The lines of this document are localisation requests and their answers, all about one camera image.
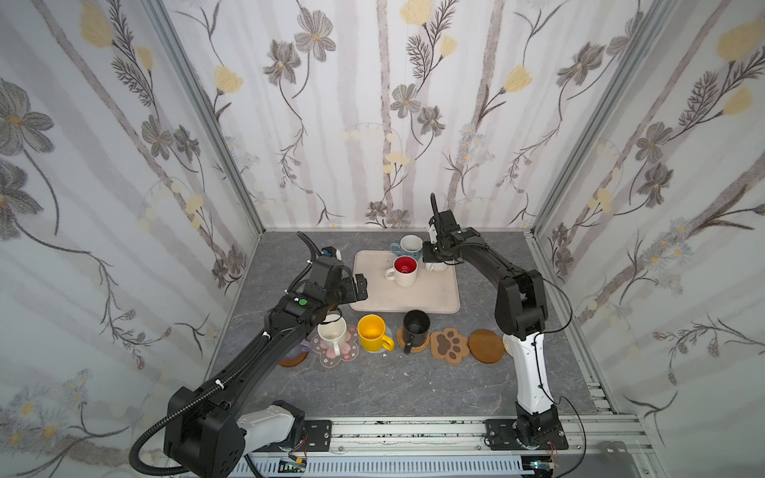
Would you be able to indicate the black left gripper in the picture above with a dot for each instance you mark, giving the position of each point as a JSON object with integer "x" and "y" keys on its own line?
{"x": 348, "y": 288}

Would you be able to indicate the blue patterned mug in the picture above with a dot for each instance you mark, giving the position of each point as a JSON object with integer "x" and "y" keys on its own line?
{"x": 409, "y": 246}

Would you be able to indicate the purple mug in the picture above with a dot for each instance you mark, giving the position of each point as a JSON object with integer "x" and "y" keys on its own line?
{"x": 304, "y": 347}

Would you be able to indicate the brown paw shaped coaster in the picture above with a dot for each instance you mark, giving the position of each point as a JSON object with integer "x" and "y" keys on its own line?
{"x": 449, "y": 345}

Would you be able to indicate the black mug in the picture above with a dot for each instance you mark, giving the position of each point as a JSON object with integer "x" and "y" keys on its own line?
{"x": 415, "y": 330}

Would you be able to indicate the plain white mug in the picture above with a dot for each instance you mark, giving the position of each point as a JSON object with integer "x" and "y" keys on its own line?
{"x": 333, "y": 334}

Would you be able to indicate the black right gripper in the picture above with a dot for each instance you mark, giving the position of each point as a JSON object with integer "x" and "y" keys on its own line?
{"x": 435, "y": 251}

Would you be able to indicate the woven rattan round coaster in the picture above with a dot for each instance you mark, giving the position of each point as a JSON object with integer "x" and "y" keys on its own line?
{"x": 413, "y": 350}

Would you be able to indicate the dark brown round coaster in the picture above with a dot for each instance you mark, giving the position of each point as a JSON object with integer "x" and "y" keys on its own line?
{"x": 292, "y": 362}

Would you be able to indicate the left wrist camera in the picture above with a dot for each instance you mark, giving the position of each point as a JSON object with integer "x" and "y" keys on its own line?
{"x": 332, "y": 252}

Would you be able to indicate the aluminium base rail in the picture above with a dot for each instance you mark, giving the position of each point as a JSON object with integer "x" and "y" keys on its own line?
{"x": 601, "y": 445}

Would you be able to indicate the yellow mug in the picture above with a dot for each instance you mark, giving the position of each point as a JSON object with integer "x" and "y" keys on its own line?
{"x": 371, "y": 328}

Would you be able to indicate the white mug red inside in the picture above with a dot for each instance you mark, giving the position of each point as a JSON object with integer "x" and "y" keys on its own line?
{"x": 404, "y": 272}

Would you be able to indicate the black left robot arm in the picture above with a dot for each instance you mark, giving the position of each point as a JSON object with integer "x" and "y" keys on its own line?
{"x": 207, "y": 431}

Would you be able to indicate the beige plastic tray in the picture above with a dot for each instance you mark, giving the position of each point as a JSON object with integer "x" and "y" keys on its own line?
{"x": 433, "y": 292}

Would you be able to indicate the white speckled mug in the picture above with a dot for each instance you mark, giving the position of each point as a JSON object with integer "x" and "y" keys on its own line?
{"x": 436, "y": 267}

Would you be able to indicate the pink flower coaster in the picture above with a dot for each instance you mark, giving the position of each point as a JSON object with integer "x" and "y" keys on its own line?
{"x": 325, "y": 362}

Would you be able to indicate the brown round wooden coaster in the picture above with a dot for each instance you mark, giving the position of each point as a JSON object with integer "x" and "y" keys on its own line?
{"x": 486, "y": 346}

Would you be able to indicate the grey blue round coaster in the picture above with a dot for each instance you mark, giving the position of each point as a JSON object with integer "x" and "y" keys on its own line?
{"x": 388, "y": 342}

